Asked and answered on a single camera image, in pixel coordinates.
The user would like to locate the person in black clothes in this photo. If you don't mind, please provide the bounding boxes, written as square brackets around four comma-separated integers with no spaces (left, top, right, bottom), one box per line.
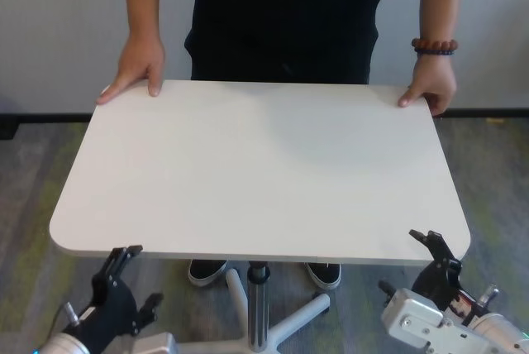
[183,0,392,85]

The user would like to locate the black white right sneaker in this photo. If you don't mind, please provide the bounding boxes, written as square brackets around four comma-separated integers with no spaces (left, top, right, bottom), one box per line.
[188,259,228,288]

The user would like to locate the white rectangular table top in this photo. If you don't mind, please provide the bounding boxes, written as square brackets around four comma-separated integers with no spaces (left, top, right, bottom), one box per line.
[48,79,472,266]

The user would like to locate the black block at wall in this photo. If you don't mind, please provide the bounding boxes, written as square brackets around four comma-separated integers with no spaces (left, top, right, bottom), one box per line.
[0,116,21,141]

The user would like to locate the chrome table column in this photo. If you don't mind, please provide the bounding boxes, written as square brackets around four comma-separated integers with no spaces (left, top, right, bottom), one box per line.
[247,261,272,351]

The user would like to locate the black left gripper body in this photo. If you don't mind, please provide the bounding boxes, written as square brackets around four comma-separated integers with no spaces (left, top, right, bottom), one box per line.
[76,275,140,354]

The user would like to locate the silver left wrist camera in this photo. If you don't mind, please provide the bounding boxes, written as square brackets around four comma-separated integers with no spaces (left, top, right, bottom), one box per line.
[123,332,181,354]

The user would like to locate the person's left hand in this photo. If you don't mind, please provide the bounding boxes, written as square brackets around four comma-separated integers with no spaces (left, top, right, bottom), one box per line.
[398,55,458,118]

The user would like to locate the person's right hand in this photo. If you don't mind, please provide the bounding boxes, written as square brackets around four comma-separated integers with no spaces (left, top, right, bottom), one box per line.
[95,35,165,106]

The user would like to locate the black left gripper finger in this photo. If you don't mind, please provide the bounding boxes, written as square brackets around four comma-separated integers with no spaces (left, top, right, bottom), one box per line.
[97,245,144,289]
[134,292,164,337]

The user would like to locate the black baseboard strip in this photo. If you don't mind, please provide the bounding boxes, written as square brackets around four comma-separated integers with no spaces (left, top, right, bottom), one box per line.
[0,108,529,124]

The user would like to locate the black white left sneaker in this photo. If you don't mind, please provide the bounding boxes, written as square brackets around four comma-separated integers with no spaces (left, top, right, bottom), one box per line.
[304,261,342,290]

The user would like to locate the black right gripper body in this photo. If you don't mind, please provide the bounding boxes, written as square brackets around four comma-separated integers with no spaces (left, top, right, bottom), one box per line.
[412,262,464,309]

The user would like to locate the brown bead bracelet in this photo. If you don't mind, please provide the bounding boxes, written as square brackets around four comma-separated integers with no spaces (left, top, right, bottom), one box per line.
[412,38,459,52]

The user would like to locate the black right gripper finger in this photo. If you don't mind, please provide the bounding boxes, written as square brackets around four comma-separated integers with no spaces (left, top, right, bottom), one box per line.
[408,229,462,276]

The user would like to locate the white star table base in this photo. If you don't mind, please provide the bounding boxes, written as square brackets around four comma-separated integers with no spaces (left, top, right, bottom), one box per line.
[177,269,331,354]

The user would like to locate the black white sneaker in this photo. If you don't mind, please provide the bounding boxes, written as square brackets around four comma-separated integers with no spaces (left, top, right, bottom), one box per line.
[188,259,228,288]
[304,261,342,290]

